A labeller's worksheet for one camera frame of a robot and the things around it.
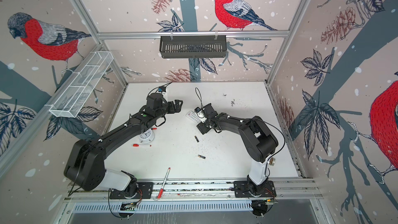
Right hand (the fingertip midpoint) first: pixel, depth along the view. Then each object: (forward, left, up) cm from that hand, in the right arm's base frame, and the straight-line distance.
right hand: (204, 125), depth 96 cm
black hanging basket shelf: (+46, +18, +27) cm, 56 cm away
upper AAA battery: (-10, +3, -1) cm, 10 cm away
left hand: (+3, +15, +20) cm, 25 cm away
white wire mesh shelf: (-8, +61, +32) cm, 70 cm away
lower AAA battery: (-19, +2, -1) cm, 19 cm away
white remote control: (+6, +7, +1) cm, 10 cm away
